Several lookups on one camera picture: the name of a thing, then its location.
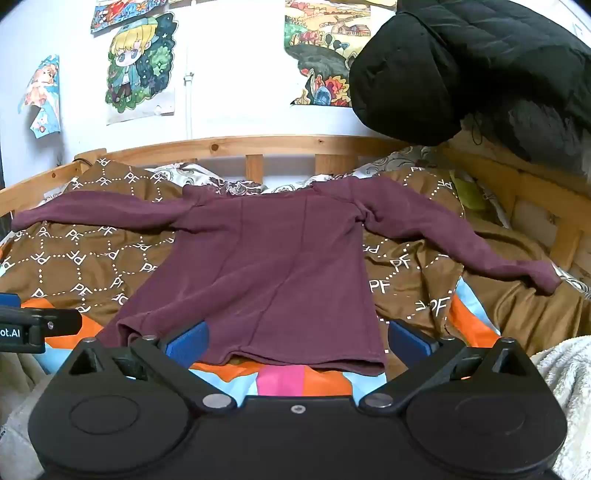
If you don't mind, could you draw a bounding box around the brown printed blanket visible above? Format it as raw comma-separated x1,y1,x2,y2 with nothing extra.
0,157,573,356

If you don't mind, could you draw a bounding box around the white floral bedsheet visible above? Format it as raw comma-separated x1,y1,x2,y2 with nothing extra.
44,148,591,301

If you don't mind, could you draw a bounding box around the white wall pipe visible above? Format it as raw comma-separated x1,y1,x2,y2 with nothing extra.
185,46,194,139

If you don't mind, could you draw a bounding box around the green cloth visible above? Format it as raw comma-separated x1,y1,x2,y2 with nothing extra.
450,170,488,212

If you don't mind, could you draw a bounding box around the cartoon figure wall poster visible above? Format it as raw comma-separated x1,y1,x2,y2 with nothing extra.
104,11,177,126

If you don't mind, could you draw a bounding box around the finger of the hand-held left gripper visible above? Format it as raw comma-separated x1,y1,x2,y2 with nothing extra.
0,305,84,335

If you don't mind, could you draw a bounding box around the colourful flower wall poster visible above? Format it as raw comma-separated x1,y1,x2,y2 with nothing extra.
90,0,169,34

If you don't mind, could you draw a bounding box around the maroon long-sleeve sweater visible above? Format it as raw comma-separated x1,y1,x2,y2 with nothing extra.
11,178,561,377

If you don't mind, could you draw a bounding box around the landscape painting wall poster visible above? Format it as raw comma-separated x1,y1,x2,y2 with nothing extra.
284,0,398,108

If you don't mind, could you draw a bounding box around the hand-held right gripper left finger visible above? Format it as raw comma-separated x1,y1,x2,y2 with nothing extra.
55,319,234,412

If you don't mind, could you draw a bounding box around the white fluffy blanket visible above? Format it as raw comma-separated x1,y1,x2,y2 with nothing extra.
531,335,591,480

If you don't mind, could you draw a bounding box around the beige fleece cloth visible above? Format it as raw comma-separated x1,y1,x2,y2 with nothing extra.
0,351,61,480

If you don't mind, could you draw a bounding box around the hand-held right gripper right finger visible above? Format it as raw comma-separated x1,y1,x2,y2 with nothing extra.
359,318,539,412

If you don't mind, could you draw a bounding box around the small curled wall poster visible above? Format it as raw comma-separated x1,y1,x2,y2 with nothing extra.
17,54,62,138

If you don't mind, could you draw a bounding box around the wooden bed frame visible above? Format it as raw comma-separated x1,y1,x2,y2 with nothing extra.
0,135,591,273

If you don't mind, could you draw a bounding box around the black puffer jacket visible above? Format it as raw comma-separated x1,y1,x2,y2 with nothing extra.
348,0,591,162

